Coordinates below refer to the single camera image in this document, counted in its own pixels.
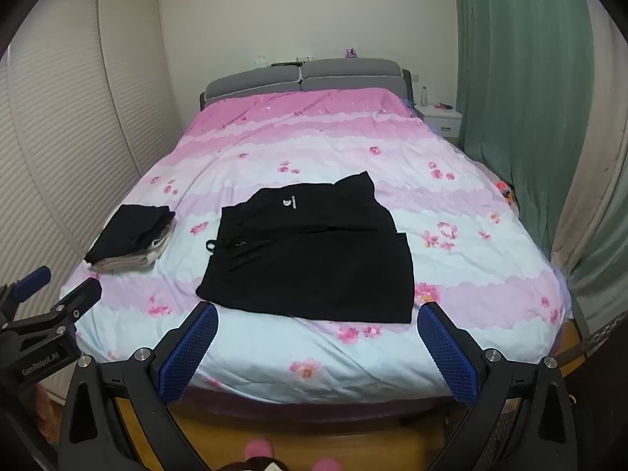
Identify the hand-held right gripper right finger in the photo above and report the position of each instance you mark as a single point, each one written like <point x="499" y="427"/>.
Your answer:
<point x="449" y="353"/>

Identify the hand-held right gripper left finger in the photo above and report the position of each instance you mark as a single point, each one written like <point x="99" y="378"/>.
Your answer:
<point x="189" y="353"/>

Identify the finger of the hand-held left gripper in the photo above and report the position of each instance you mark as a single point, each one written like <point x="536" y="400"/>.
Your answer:
<point x="81" y="297"/>
<point x="32" y="278"/>

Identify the black pants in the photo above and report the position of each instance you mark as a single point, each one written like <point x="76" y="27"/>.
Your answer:
<point x="304" y="265"/>

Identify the folded beige pants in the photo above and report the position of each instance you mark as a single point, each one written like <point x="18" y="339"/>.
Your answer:
<point x="144" y="259"/>

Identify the folded black and beige clothes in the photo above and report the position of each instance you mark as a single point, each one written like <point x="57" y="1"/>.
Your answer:
<point x="127" y="230"/>

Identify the pink slipper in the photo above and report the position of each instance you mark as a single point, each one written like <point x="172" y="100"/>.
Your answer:
<point x="258" y="450"/>
<point x="327" y="465"/>

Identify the orange toy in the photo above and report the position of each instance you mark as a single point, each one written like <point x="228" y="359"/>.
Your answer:
<point x="505" y="192"/>

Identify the beige slatted wardrobe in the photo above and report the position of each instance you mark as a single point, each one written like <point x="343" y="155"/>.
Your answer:
<point x="73" y="108"/>

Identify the beige curtain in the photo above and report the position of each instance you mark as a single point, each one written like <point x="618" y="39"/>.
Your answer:
<point x="584" y="206"/>

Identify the white nightstand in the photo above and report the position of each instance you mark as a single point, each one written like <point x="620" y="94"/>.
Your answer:
<point x="441" y="118"/>

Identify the pink floral blanket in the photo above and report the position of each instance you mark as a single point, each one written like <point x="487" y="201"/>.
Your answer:
<point x="343" y="132"/>

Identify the clear bottle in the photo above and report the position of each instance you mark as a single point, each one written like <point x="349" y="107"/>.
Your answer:
<point x="424" y="96"/>

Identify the green curtain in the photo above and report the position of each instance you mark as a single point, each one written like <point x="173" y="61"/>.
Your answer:
<point x="515" y="83"/>

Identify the grey bed headboard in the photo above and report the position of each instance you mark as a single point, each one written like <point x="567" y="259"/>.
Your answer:
<point x="343" y="76"/>

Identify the purple toy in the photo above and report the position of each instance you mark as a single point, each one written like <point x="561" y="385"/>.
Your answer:
<point x="351" y="52"/>

